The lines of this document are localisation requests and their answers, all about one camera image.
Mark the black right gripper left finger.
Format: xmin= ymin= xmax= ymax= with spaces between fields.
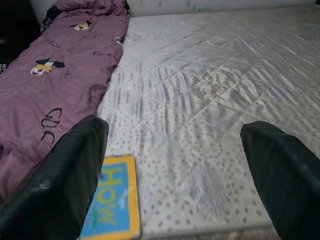
xmin=0 ymin=114 xmax=110 ymax=240

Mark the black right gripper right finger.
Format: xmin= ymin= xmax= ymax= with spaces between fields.
xmin=239 ymin=120 xmax=320 ymax=240

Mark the yellow blue picture book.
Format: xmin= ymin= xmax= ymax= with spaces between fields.
xmin=79 ymin=154 xmax=142 ymax=240

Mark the white quilted mattress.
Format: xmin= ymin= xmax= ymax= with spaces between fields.
xmin=79 ymin=1 xmax=320 ymax=240

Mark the purple cartoon print blanket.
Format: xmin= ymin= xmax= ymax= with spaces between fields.
xmin=0 ymin=0 xmax=131 ymax=208

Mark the black bag with white print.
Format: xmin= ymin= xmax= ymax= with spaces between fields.
xmin=0 ymin=34 xmax=31 ymax=78

